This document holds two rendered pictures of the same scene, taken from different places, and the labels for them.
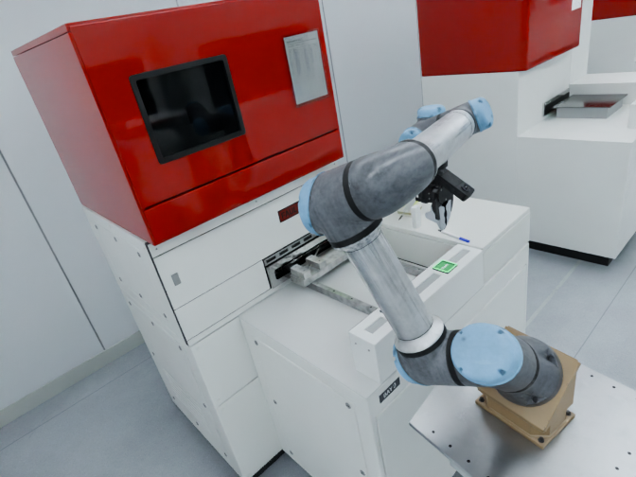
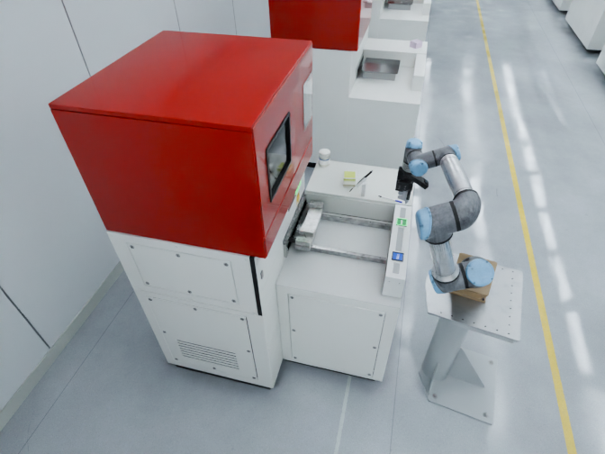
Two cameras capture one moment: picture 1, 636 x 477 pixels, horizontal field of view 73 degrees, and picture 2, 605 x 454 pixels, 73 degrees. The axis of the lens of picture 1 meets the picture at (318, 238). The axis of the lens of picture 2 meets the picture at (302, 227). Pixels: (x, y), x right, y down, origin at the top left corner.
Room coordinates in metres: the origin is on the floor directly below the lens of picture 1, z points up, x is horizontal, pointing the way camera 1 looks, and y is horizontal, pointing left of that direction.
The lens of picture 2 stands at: (0.16, 1.03, 2.44)
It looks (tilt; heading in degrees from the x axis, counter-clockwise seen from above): 43 degrees down; 323
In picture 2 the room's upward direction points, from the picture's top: 1 degrees counter-clockwise
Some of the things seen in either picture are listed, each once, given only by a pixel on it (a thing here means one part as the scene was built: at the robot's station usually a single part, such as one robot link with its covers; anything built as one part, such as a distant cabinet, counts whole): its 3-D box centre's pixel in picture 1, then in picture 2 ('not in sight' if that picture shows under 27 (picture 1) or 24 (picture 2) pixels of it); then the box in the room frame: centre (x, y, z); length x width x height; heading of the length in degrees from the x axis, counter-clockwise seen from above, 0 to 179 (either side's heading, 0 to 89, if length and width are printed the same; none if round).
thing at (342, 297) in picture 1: (343, 298); (338, 252); (1.27, -0.05, 0.84); 0.50 x 0.02 x 0.03; 38
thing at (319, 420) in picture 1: (399, 361); (348, 277); (1.36, -0.23, 0.41); 0.97 x 0.64 x 0.82; 128
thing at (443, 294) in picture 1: (423, 306); (398, 248); (1.06, -0.27, 0.89); 0.55 x 0.09 x 0.14; 128
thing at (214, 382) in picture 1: (256, 336); (236, 291); (1.72, 0.40, 0.41); 0.82 x 0.71 x 0.82; 128
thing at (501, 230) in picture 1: (432, 226); (360, 189); (1.55, -0.47, 0.89); 0.62 x 0.35 x 0.14; 38
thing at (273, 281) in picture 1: (310, 252); (295, 223); (1.55, 0.04, 0.89); 0.44 x 0.02 x 0.10; 128
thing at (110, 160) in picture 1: (186, 107); (211, 134); (1.70, 0.38, 1.52); 0.81 x 0.75 x 0.59; 128
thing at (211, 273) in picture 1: (268, 243); (283, 228); (1.45, 0.19, 1.02); 0.82 x 0.03 x 0.40; 128
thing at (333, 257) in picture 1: (330, 259); (310, 226); (1.51, -0.03, 0.87); 0.36 x 0.08 x 0.03; 128
